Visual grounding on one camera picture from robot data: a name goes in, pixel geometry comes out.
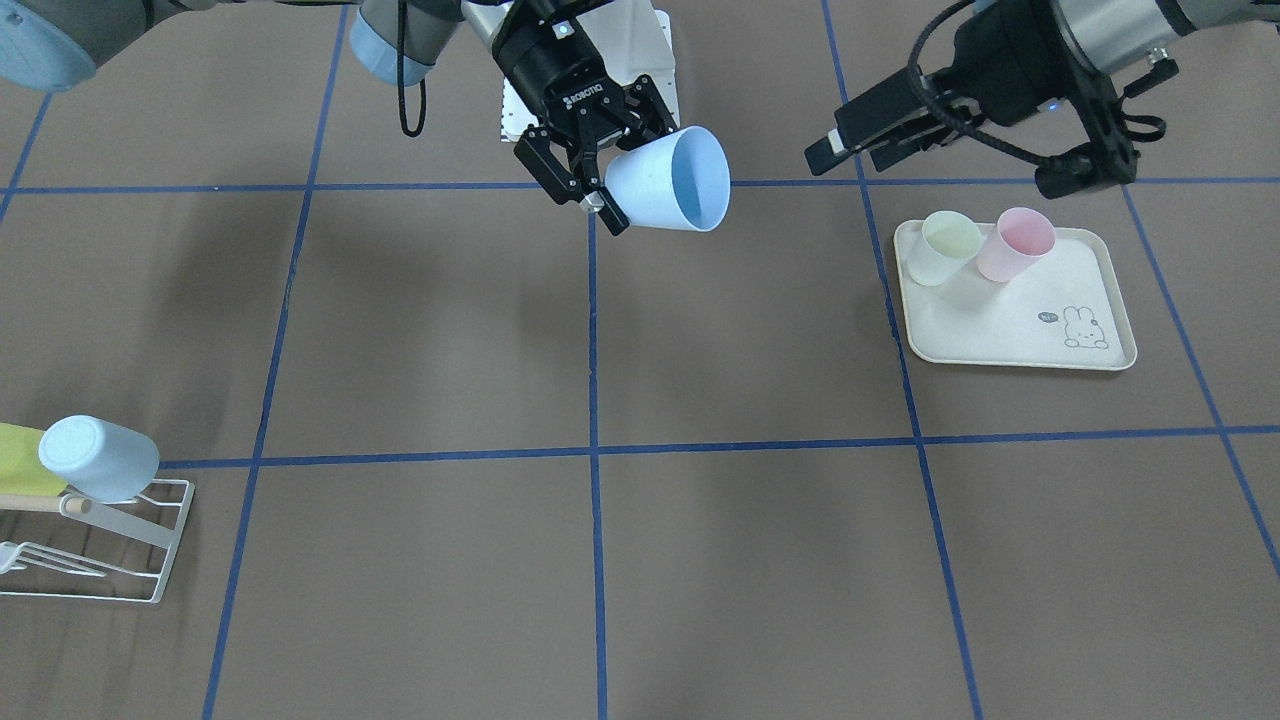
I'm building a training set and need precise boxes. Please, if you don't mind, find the pink plastic cup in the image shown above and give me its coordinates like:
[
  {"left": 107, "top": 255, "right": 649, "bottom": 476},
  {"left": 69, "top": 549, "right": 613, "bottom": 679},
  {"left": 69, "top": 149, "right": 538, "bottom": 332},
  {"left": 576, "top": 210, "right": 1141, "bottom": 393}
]
[{"left": 975, "top": 208, "right": 1057, "bottom": 283}]

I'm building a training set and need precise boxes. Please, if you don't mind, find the light blue plastic cup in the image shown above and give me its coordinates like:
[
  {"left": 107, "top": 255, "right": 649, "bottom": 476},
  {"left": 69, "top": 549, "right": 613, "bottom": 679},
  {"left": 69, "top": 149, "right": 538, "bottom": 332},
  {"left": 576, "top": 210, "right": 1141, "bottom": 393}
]
[{"left": 37, "top": 415, "right": 160, "bottom": 503}]

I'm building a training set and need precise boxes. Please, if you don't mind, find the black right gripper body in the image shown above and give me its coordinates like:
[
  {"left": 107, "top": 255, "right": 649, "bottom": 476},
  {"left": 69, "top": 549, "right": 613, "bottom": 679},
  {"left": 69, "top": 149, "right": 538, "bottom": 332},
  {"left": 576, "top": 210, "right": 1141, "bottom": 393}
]
[{"left": 492, "top": 1, "right": 646, "bottom": 167}]

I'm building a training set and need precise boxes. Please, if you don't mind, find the yellow plastic cup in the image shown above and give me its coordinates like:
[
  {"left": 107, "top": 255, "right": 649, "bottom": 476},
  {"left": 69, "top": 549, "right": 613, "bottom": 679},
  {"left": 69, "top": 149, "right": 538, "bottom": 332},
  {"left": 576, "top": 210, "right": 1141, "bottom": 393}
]
[{"left": 1, "top": 423, "right": 68, "bottom": 497}]

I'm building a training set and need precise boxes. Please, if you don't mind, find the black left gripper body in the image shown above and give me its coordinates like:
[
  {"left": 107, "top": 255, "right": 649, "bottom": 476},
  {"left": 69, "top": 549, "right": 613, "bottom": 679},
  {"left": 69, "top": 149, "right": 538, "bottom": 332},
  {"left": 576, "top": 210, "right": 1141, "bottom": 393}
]
[{"left": 915, "top": 1, "right": 1181, "bottom": 199}]

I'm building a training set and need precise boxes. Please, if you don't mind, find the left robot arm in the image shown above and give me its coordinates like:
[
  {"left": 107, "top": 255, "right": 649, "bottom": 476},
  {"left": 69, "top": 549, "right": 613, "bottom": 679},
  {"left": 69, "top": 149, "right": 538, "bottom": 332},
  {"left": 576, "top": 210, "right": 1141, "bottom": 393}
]
[{"left": 804, "top": 1, "right": 1277, "bottom": 199}]

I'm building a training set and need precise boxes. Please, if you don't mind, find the pale green plastic cup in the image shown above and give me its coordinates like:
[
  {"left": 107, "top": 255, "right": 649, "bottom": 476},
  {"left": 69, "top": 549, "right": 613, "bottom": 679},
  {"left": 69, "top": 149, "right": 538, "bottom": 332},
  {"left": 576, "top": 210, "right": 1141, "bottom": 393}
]
[{"left": 906, "top": 210, "right": 986, "bottom": 287}]

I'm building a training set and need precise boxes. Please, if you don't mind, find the white wire cup rack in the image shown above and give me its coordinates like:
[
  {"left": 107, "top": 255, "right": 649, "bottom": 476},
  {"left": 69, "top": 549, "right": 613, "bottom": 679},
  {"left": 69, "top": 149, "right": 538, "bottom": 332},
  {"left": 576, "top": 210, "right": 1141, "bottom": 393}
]
[{"left": 3, "top": 479, "right": 196, "bottom": 605}]

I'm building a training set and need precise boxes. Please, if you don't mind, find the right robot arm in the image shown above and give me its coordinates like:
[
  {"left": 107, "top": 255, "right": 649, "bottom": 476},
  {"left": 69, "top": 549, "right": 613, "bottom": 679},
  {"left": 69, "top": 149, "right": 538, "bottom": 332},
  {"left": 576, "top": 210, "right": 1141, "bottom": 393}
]
[{"left": 3, "top": 1, "right": 695, "bottom": 234}]

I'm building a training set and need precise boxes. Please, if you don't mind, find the cream plastic tray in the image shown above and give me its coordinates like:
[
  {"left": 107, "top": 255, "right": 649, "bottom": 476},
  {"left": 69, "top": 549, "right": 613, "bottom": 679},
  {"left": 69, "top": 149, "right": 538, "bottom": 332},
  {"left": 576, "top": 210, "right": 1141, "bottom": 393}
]
[{"left": 893, "top": 220, "right": 1138, "bottom": 372}]

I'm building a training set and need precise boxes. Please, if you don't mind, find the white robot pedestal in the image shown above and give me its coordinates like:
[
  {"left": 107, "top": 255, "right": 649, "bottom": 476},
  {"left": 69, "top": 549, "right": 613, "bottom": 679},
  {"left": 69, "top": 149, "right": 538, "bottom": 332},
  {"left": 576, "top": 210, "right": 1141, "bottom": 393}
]
[{"left": 500, "top": 0, "right": 681, "bottom": 143}]

